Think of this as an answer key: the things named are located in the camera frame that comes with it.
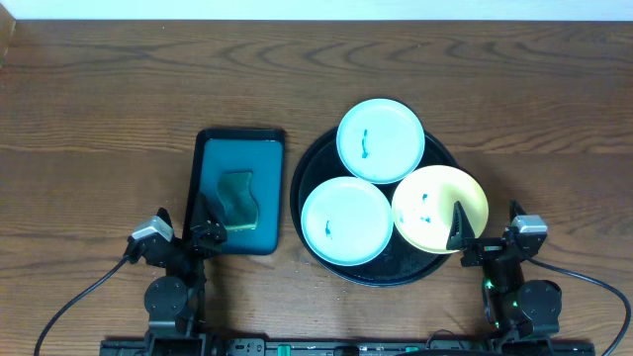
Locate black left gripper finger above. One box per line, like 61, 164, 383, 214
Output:
189, 193, 217, 232
205, 198, 226, 230

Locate green yellow sponge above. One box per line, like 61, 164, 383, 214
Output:
217, 171, 259, 230

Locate yellow plate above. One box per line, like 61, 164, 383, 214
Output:
391, 165, 489, 254

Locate light blue plate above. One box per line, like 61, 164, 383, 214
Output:
301, 176, 394, 267
335, 98, 425, 185

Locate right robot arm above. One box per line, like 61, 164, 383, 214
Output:
446, 201, 562, 341

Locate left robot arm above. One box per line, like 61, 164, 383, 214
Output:
140, 193, 227, 338

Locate black rectangular water tray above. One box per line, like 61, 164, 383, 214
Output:
182, 128, 285, 255

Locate round black tray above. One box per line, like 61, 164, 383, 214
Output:
290, 128, 449, 287

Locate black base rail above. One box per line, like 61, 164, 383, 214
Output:
99, 338, 595, 356

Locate right black cable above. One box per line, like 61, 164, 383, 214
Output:
523, 254, 633, 356

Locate black cable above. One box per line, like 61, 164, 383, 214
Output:
523, 254, 633, 356
33, 254, 133, 356

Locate left black cable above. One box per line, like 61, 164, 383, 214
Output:
33, 254, 133, 356

